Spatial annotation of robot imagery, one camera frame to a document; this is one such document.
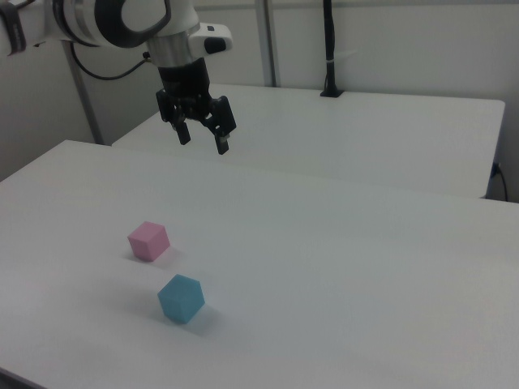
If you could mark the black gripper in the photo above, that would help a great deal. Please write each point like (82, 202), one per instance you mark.
(184, 83)

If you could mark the tall black camera pole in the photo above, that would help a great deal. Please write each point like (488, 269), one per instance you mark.
(330, 40)

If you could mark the blue foam cube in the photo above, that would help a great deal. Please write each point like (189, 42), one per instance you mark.
(178, 302)

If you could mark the pink foam cube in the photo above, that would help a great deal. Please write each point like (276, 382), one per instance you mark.
(146, 243)

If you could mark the aluminium frame post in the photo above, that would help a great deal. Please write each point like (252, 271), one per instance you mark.
(86, 103)
(269, 40)

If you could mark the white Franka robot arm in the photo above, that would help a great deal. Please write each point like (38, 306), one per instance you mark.
(81, 20)

